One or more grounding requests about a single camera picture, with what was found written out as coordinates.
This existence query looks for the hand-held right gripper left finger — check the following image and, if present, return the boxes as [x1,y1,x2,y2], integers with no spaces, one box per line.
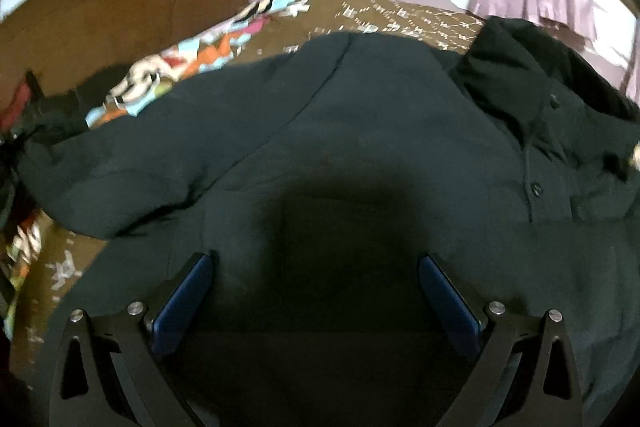
[49,251,217,427]

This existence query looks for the dark cloth pile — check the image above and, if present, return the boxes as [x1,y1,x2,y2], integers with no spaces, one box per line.
[0,66,118,228]

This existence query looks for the brown printed blanket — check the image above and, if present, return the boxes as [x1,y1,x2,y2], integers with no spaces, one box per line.
[0,0,486,360]

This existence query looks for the wooden headboard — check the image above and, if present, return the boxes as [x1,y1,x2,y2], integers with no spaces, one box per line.
[0,0,251,108]

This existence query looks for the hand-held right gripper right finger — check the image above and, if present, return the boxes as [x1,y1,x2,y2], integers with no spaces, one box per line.
[419,253,583,427]

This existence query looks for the black hooded jacket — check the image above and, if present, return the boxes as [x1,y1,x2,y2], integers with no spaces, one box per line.
[15,18,640,427]

